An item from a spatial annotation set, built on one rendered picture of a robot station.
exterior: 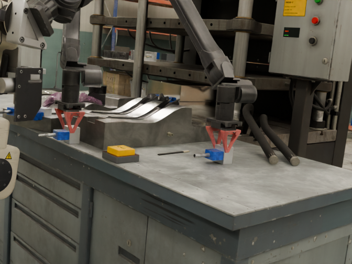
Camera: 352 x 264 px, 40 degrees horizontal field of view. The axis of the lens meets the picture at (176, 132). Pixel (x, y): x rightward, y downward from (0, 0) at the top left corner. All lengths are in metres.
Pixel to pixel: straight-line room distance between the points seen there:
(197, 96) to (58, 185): 1.01
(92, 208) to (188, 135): 0.44
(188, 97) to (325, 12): 0.84
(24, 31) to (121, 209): 0.59
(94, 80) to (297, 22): 0.92
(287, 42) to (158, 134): 0.74
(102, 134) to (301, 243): 0.69
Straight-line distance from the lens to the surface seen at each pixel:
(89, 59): 3.00
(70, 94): 1.59
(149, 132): 1.66
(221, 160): 1.50
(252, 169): 1.48
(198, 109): 2.56
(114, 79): 7.97
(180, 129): 1.75
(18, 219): 2.18
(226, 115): 1.48
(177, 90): 2.47
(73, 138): 1.62
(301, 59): 2.07
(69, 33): 1.69
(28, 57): 6.10
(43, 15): 1.33
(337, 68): 2.05
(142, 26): 2.68
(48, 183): 1.89
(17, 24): 1.33
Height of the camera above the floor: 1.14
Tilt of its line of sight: 10 degrees down
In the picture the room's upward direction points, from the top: 5 degrees clockwise
